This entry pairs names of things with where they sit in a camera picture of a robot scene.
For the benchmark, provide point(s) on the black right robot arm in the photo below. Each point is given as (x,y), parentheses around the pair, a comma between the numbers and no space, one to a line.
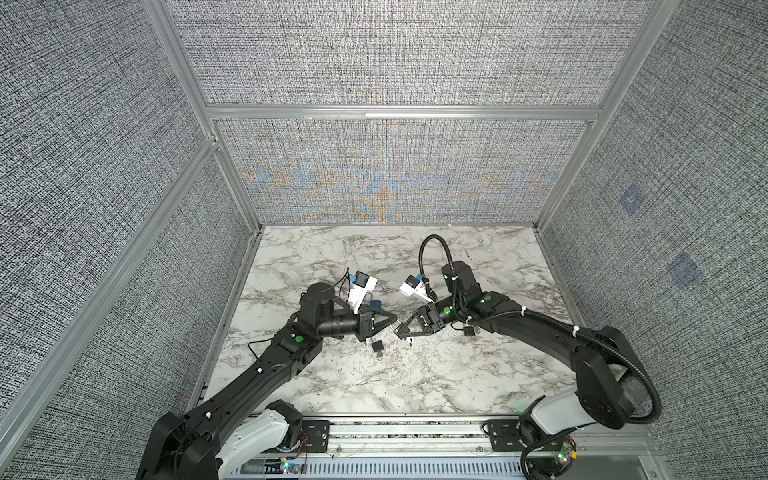
(612,387)

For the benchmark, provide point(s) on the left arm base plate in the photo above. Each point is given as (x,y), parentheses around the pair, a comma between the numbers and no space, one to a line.
(310,436)

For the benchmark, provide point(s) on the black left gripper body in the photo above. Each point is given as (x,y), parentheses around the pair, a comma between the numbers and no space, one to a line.
(346,324)

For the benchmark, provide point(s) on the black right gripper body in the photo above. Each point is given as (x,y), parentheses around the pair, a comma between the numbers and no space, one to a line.
(443,314)

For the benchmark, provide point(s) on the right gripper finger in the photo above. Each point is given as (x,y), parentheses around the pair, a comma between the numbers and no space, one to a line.
(419,320)
(404,333)

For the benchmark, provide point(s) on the green circuit board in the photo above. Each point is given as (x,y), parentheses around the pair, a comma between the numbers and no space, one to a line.
(564,458)
(293,467)

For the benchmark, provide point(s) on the green circuit board left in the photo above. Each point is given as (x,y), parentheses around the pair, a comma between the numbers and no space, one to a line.
(293,467)

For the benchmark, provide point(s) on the aluminium front rail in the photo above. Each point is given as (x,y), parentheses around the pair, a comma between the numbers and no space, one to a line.
(455,447)

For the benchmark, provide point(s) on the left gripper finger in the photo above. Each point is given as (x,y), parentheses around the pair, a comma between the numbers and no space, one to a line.
(382,316)
(371,329)

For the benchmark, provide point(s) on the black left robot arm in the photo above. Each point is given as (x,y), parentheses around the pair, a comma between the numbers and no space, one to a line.
(214,438)

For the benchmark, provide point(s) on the green circuit board right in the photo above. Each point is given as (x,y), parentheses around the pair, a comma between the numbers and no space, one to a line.
(564,458)

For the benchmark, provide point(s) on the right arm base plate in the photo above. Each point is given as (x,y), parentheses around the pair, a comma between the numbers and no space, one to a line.
(510,435)

